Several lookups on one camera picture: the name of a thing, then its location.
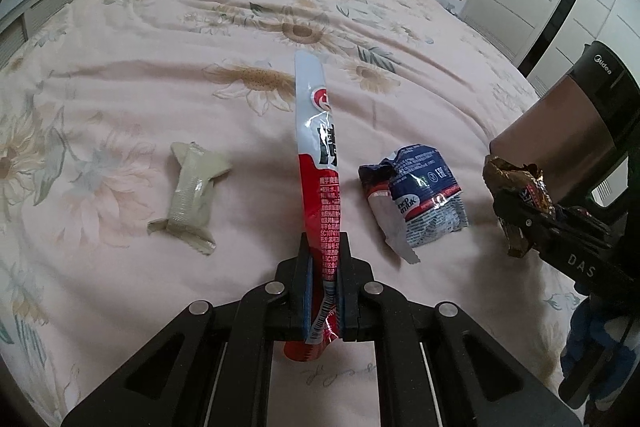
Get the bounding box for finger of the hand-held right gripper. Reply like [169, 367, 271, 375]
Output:
[550, 203, 603, 230]
[492, 194, 551, 254]

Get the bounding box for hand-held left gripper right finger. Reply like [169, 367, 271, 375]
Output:
[335, 231, 582, 427]

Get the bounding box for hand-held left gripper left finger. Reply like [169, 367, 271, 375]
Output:
[60, 231, 316, 427]

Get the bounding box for brown gold snack wrapper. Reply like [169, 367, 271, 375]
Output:
[482, 154, 556, 258]

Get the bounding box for red white long snack packet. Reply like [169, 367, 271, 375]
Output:
[282, 51, 352, 361]

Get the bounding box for person's right hand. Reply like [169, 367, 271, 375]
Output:
[559, 294, 640, 414]

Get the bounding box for brown black cylindrical appliance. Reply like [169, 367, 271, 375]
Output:
[489, 39, 640, 219]

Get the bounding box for blue white crumpled packet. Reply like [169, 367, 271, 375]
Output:
[358, 145, 471, 265]

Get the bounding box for beige snack packet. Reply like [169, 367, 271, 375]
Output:
[146, 142, 234, 258]

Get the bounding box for floral bed cover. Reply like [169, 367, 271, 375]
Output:
[0, 0, 593, 427]

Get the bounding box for grey louvered panel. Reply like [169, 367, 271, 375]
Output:
[0, 0, 123, 70]

